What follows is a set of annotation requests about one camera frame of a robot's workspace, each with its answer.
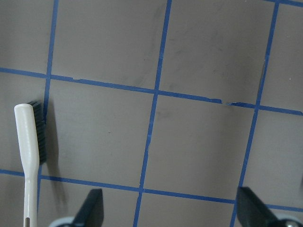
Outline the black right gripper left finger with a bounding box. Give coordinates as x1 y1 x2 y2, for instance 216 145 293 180
71 189 104 227

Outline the white hand brush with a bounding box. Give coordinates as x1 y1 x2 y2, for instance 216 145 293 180
14 101 46 227

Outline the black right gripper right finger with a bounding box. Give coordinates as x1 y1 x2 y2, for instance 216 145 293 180
236 187 303 227

